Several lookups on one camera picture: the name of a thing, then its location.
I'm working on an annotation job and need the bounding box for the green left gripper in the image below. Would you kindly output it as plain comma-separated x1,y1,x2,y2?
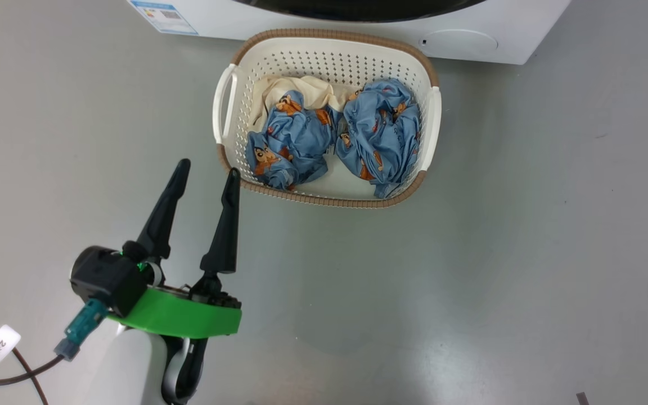
107,159,242,339

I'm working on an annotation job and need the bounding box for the blue and cream cartoon garment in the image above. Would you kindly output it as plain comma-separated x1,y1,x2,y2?
245,75,358,191

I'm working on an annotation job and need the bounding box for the blue cartoon print garment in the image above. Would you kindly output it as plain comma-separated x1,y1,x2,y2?
335,78,422,199

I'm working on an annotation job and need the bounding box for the cream laundry basket brown rim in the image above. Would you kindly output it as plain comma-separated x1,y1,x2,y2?
212,28,443,209

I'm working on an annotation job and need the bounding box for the white washing machine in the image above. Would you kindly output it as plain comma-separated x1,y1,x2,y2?
126,0,573,65

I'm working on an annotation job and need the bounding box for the blue energy label sticker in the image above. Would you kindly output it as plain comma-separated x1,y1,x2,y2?
129,0,199,36

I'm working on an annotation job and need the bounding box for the round white filter cover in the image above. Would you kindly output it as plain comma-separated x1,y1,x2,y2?
418,29,499,60

